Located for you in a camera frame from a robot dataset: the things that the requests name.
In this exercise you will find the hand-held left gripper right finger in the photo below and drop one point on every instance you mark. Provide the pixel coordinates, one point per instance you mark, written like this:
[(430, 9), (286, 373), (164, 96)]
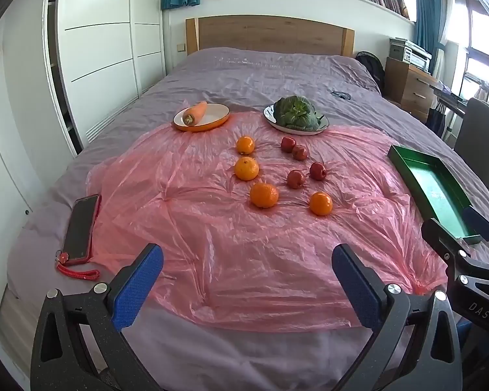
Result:
[(355, 289)]

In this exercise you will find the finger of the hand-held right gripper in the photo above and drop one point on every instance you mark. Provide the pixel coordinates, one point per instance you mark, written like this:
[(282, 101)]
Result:
[(442, 238), (477, 220)]

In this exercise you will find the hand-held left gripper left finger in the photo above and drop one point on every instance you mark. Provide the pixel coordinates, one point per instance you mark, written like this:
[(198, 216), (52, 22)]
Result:
[(138, 289)]

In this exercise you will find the green metal tray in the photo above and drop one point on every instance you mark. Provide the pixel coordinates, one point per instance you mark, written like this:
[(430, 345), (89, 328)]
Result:
[(435, 179)]

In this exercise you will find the orange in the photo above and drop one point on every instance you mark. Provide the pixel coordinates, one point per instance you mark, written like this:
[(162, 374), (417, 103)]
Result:
[(246, 168), (245, 145), (264, 195), (321, 203)]

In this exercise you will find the red apple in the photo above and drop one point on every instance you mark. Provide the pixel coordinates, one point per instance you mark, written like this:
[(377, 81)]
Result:
[(287, 143), (300, 152), (295, 179), (317, 170)]

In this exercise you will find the smartphone in red case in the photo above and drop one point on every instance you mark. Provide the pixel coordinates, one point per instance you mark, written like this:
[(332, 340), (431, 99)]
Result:
[(79, 228)]

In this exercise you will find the grey chair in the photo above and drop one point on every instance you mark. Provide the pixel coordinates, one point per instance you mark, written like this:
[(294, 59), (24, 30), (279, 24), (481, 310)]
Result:
[(476, 130)]

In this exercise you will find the pink plastic sheet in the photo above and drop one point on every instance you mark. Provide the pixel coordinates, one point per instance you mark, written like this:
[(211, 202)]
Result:
[(228, 252)]

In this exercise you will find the dark blue tote bag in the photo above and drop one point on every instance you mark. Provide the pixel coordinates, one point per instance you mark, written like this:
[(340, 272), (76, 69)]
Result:
[(435, 120)]

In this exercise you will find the desk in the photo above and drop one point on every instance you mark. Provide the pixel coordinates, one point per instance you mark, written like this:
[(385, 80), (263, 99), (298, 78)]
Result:
[(452, 97)]

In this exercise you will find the wooden drawer cabinet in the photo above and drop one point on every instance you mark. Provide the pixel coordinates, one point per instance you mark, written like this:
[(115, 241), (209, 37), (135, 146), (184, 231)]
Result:
[(407, 89)]

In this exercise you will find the grey printer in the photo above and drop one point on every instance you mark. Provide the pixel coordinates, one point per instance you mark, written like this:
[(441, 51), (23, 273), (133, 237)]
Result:
[(411, 51)]

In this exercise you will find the black backpack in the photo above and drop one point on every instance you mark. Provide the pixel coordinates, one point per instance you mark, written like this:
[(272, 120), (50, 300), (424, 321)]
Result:
[(370, 69)]

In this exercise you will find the carrot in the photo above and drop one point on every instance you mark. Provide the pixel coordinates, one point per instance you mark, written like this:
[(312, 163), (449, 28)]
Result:
[(195, 113)]

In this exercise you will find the green bok choy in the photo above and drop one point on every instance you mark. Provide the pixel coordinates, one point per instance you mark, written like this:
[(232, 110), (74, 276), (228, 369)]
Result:
[(295, 112)]

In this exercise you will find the orange plate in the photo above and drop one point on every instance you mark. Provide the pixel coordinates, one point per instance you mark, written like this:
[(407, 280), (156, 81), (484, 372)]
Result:
[(216, 116)]

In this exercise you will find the window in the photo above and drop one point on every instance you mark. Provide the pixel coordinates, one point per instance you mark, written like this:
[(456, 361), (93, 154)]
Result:
[(484, 28)]

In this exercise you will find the white plate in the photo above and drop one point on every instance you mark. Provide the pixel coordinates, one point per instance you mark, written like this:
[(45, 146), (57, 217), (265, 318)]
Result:
[(267, 115)]

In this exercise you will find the bed with purple cover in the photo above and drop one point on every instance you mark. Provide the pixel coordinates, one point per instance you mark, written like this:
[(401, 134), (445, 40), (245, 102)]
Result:
[(248, 73)]

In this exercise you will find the white wardrobe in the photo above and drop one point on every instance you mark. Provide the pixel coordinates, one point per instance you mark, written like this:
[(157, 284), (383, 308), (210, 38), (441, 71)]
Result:
[(98, 49)]

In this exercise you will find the wooden headboard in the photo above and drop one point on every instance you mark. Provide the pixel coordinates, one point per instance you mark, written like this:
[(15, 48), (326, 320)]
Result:
[(269, 34)]

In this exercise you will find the wall socket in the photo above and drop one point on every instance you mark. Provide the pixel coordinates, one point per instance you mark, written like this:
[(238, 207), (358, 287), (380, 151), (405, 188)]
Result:
[(181, 46)]

